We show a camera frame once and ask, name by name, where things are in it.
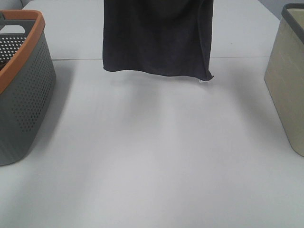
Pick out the dark grey towel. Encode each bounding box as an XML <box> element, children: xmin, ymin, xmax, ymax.
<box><xmin>102</xmin><ymin>0</ymin><xmax>214</xmax><ymax>81</ymax></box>

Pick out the grey perforated basket orange rim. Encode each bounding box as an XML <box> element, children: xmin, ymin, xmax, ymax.
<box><xmin>0</xmin><ymin>9</ymin><xmax>56</xmax><ymax>166</ymax></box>

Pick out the beige basket grey rim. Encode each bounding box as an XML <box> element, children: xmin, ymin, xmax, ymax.
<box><xmin>264</xmin><ymin>3</ymin><xmax>304</xmax><ymax>155</ymax></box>

